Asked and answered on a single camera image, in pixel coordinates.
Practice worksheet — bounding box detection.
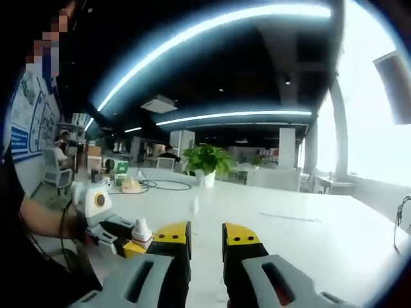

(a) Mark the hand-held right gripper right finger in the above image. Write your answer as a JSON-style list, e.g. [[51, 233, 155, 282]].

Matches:
[[222, 221, 350, 308]]

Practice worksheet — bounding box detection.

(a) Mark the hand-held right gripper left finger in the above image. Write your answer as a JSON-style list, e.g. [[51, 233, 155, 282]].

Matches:
[[75, 220, 193, 308]]

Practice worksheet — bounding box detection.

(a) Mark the white pump bottle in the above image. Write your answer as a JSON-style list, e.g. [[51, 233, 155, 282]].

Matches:
[[130, 218, 154, 250]]

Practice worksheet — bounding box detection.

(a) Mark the person's left hand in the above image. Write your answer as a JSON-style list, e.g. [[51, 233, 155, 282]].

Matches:
[[71, 182, 98, 246]]

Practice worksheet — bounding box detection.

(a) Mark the beige box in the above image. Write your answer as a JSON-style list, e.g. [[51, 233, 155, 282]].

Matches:
[[121, 178, 144, 193]]

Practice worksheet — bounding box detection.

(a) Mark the green box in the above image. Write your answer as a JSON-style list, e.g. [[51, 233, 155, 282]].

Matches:
[[114, 160, 129, 187]]

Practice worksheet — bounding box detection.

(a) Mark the white framed office chair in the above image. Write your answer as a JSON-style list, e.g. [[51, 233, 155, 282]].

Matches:
[[41, 237, 81, 257]]

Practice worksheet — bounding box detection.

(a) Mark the white mesh chair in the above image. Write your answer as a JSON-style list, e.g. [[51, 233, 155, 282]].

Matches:
[[41, 147, 74, 189]]

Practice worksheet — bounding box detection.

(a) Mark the person's dark clothing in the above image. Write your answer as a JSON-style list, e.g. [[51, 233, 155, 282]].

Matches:
[[0, 153, 103, 308]]

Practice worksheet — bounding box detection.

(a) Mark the green plant in white pot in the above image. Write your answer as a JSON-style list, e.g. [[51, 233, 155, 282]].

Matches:
[[182, 144, 237, 187]]

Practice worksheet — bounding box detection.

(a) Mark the ceiling air conditioner vent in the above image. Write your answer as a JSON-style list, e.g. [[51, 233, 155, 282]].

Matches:
[[141, 94, 179, 113]]

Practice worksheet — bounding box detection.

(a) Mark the small side table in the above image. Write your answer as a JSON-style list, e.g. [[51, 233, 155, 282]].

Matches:
[[316, 175, 356, 195]]

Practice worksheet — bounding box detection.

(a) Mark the long ceiling light strip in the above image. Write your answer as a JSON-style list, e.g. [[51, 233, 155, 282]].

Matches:
[[155, 110, 313, 126], [96, 4, 331, 112]]

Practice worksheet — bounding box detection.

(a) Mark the large bright window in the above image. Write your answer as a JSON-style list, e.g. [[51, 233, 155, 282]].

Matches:
[[316, 0, 411, 185]]

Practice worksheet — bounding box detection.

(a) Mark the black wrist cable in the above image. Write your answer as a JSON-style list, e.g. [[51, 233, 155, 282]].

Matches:
[[59, 200, 78, 267]]

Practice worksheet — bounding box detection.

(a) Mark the black cable loop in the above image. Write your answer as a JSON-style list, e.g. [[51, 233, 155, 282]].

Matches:
[[137, 178, 190, 192]]

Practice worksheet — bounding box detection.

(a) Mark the wall shelf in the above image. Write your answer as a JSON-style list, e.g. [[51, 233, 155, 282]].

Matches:
[[57, 112, 91, 142]]

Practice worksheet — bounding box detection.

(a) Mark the dark wall monitor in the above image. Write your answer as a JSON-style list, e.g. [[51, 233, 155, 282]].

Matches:
[[372, 51, 411, 124]]

